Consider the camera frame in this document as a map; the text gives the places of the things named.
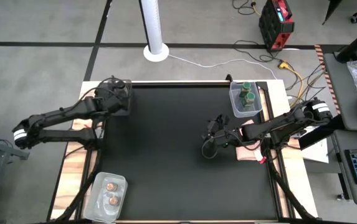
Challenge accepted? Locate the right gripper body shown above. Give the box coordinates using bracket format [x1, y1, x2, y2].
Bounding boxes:
[220, 123, 244, 147]

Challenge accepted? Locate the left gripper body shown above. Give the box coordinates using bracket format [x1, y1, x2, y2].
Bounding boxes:
[103, 79, 129, 108]

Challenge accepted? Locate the green lid spice jar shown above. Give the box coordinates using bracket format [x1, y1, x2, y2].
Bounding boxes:
[239, 81, 252, 98]
[242, 92, 257, 109]

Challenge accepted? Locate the smoky grey plastic bin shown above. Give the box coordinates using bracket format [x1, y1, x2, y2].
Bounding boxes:
[105, 79, 133, 117]

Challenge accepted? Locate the pink folded cloth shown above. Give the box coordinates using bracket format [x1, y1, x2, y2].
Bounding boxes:
[236, 119, 265, 162]

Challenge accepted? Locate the black table mat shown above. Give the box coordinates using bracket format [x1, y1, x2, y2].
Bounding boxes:
[98, 83, 278, 222]

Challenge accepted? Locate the white tower fan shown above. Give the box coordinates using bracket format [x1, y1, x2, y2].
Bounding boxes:
[139, 0, 170, 63]

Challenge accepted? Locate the white paper sheet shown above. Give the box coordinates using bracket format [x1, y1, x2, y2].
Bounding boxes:
[301, 126, 330, 164]

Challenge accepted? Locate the red black power station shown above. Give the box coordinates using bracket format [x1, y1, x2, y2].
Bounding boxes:
[258, 0, 295, 52]

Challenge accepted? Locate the clear rounded plastic container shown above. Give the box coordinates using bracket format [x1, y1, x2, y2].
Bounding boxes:
[83, 172, 128, 223]

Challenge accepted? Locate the orange black striped strip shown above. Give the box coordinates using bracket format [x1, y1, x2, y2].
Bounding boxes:
[314, 44, 341, 115]

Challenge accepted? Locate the grey desk with tablet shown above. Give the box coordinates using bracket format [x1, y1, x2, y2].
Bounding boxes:
[323, 51, 357, 131]

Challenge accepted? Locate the clear plastic bin with handles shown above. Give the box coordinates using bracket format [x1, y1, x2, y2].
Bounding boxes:
[229, 81, 264, 119]

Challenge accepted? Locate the white fan power cable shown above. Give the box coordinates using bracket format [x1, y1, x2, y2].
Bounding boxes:
[168, 53, 278, 80]

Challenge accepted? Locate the black table frame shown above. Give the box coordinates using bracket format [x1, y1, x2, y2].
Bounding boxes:
[49, 74, 321, 224]

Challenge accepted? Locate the black floor cable bundle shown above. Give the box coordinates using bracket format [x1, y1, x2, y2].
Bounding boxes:
[233, 39, 283, 63]

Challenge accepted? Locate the yellow extension cable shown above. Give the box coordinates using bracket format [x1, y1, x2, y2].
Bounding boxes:
[277, 60, 305, 108]

